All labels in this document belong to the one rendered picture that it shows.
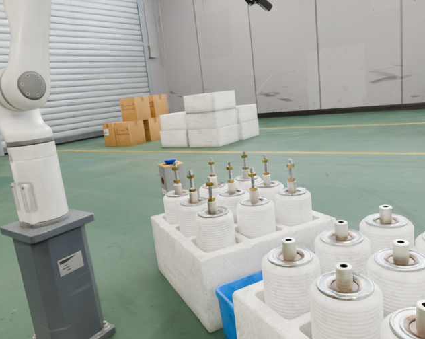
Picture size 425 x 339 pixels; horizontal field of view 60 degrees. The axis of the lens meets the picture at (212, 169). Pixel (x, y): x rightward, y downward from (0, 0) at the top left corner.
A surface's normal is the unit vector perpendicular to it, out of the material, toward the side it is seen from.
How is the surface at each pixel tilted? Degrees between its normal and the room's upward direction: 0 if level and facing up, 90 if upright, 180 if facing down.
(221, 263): 90
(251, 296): 0
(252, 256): 90
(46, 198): 90
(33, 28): 89
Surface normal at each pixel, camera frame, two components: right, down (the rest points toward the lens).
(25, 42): 0.62, -0.03
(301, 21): -0.60, 0.22
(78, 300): 0.79, 0.04
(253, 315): -0.88, 0.19
